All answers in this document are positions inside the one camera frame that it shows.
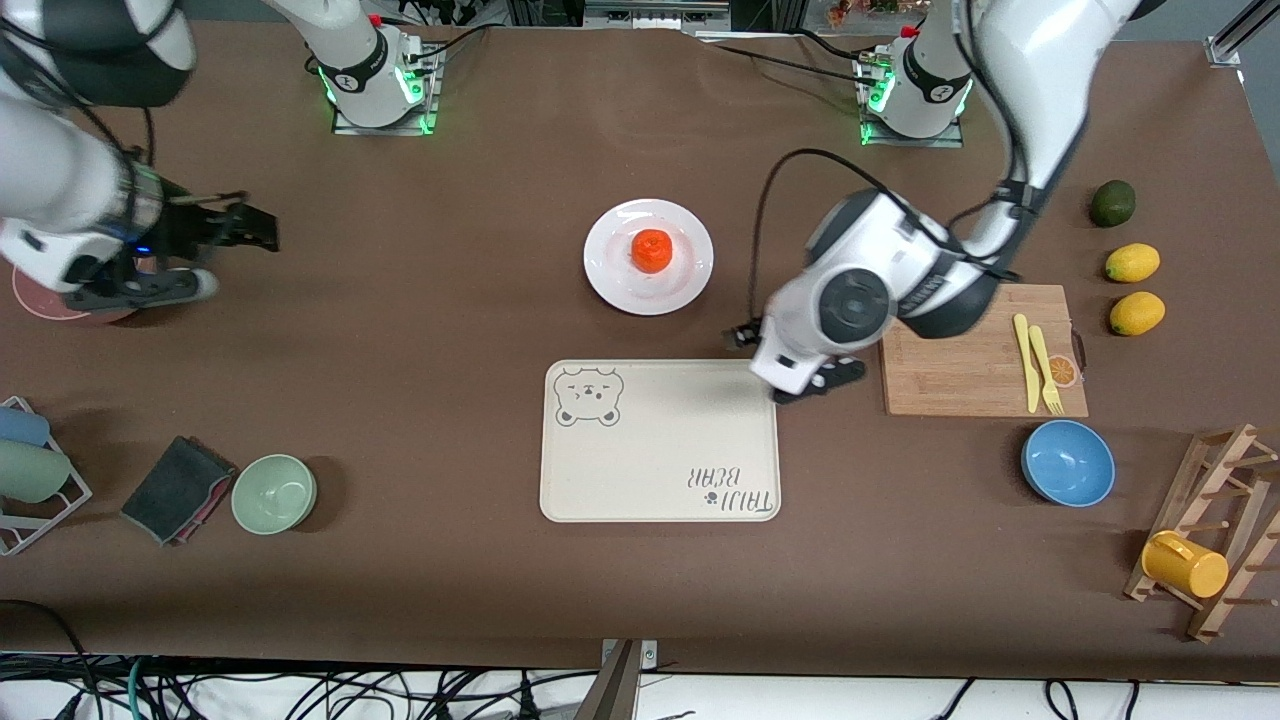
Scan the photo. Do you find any wooden peg mug rack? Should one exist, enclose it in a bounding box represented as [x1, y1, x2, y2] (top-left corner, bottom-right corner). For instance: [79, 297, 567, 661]
[1123, 423, 1280, 643]

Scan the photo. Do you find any white round plate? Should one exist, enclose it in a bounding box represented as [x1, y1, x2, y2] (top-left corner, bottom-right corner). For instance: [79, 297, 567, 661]
[583, 198, 715, 317]

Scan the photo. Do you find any black arm base cable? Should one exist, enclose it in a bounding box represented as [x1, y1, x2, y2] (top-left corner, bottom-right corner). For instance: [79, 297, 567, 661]
[405, 22, 496, 63]
[695, 38, 881, 81]

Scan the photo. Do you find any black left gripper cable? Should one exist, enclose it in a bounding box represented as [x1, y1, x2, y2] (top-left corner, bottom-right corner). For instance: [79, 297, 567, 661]
[748, 150, 1021, 331]

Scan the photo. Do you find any aluminium frame structure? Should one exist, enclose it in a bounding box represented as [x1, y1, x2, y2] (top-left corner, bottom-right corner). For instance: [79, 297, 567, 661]
[505, 0, 781, 37]

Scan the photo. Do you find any yellow plastic knife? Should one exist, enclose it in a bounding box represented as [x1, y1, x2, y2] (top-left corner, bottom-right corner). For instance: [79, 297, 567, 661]
[1013, 313, 1042, 414]

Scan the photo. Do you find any dark grey folded cloth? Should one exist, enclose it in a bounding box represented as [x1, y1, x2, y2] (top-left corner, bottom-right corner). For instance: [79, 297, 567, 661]
[120, 435, 239, 547]

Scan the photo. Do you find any aluminium table corner bracket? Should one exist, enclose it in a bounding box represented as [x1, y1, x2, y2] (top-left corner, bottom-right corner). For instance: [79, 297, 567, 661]
[1205, 0, 1280, 69]

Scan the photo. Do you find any yellow mug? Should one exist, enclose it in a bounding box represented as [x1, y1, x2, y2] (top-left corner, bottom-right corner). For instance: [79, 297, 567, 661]
[1141, 530, 1230, 600]

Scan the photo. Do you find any white wire cup rack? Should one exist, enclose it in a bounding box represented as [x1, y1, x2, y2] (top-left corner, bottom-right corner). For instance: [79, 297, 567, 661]
[0, 396, 94, 557]

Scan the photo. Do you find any pale green bowl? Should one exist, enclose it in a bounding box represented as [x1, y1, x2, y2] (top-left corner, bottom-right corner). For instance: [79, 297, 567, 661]
[231, 454, 319, 536]

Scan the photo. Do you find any light blue cup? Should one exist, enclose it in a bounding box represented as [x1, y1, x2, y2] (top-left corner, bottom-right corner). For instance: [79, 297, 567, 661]
[0, 405, 51, 448]

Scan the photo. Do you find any metal table edge bracket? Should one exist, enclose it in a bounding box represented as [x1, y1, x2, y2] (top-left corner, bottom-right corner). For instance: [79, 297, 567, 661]
[600, 640, 659, 720]

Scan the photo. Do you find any dark green avocado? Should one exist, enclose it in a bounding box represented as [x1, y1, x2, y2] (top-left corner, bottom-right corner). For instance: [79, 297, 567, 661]
[1089, 180, 1137, 229]

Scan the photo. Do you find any brown support strut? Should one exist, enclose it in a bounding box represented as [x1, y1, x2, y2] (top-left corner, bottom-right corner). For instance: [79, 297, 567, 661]
[573, 640, 641, 720]

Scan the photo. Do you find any pink bowl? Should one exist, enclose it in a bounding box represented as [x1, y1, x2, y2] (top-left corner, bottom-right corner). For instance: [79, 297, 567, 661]
[12, 262, 136, 326]

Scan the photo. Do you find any blue bowl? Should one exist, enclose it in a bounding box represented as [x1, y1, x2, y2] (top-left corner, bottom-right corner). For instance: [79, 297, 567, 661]
[1020, 419, 1117, 508]

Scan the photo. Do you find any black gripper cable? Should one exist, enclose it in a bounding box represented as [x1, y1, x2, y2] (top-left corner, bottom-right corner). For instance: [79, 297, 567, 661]
[72, 100, 159, 201]
[748, 150, 1021, 331]

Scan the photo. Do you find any pale green cup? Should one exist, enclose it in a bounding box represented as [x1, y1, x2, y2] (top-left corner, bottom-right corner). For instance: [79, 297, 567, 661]
[0, 440, 73, 504]

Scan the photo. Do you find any black floor cable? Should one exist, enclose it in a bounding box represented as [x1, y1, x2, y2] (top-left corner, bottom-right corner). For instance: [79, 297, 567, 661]
[0, 598, 101, 720]

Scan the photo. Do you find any yellow plastic fork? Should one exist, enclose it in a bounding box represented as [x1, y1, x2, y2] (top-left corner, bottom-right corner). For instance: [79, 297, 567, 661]
[1028, 325, 1065, 416]

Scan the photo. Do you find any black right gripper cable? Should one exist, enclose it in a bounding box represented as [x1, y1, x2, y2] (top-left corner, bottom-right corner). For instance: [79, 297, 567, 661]
[72, 100, 159, 201]

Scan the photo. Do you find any bamboo cutting board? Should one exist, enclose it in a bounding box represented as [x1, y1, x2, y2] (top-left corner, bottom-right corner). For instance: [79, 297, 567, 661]
[878, 283, 1090, 418]

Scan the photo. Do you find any yellow lemon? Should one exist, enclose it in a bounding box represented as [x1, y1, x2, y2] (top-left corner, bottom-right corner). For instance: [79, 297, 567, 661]
[1104, 243, 1162, 284]
[1109, 291, 1167, 337]

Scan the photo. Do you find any cream bear print tray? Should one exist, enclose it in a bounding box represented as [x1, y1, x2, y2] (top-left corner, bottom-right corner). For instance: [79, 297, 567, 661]
[539, 359, 782, 524]

